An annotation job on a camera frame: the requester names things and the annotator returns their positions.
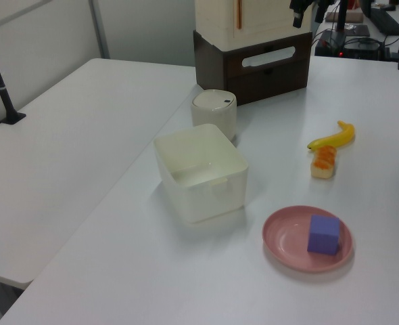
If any toy salmon sushi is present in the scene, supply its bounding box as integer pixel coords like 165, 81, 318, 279
310, 145, 337, 179

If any cream cabinet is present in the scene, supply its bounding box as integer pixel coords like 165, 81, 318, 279
194, 0, 312, 52

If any pink plate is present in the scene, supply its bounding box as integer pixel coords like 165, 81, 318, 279
262, 204, 355, 274

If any purple cube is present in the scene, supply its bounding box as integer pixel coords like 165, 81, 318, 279
306, 214, 342, 255

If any dark brown drawer unit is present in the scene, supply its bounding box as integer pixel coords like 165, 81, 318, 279
193, 29, 313, 108

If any small cream lidded bin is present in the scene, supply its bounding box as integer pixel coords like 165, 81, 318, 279
190, 89, 238, 142

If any cream open plastic box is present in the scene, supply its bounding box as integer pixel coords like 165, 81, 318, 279
153, 123, 250, 225

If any black box with red light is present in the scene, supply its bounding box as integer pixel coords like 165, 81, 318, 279
314, 32, 390, 60

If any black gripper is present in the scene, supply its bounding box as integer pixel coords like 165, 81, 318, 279
289, 0, 336, 28

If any black keyboard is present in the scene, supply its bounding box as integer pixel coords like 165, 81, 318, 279
361, 0, 399, 35

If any black camera stand pole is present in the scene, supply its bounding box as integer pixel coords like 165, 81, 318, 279
0, 25, 27, 126

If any yellow toy banana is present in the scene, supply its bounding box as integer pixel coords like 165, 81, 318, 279
306, 120, 356, 150

